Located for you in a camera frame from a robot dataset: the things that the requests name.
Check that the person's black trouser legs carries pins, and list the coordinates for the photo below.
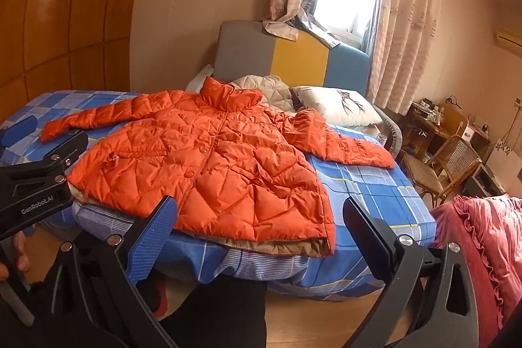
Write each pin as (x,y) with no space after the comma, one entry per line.
(212,319)

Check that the long patterned beige curtain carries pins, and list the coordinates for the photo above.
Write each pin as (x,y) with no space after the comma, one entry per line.
(408,13)

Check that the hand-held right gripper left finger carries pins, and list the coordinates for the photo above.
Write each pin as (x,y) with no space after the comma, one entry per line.
(150,240)

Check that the grey yellow blue headboard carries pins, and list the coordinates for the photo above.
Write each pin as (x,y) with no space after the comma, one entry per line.
(253,54)

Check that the wall air conditioner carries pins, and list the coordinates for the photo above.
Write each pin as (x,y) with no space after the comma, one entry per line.
(509,40)

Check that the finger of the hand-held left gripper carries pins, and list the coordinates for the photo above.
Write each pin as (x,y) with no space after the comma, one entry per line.
(61,152)
(18,132)

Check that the orange wooden wardrobe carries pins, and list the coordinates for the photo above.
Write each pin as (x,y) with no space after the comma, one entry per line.
(69,13)

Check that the person's left hand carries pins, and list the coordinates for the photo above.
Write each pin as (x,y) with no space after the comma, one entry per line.
(18,256)

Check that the white printed pillow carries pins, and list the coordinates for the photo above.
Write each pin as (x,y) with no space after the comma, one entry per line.
(334,103)

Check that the plain white pillow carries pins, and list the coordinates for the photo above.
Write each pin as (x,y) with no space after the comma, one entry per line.
(202,79)

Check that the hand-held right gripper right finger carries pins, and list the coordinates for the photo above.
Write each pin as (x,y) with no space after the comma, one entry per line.
(367,242)

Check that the orange quilted blanket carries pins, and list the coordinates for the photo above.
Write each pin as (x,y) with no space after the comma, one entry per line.
(224,168)

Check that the cluttered wooden desk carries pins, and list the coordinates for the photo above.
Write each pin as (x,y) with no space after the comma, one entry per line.
(428,128)

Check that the rattan chair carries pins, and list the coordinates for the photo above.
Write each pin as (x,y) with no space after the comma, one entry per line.
(448,160)

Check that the red shoe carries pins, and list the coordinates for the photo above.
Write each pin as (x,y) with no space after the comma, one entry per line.
(160,301)

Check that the beige quilted pillow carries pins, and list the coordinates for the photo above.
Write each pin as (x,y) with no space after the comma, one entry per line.
(267,87)

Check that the white floral cabinet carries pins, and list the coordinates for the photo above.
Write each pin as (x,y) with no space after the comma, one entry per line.
(503,164)

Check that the bed with blue plaid sheet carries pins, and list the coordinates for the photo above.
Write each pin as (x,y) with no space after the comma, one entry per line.
(367,189)

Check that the grey bedside rail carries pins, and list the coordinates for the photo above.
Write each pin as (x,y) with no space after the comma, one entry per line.
(393,132)

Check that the cardboard box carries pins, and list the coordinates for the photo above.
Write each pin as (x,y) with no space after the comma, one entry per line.
(452,119)

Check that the pink ruffled blanket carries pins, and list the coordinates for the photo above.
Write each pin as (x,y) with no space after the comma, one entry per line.
(485,242)

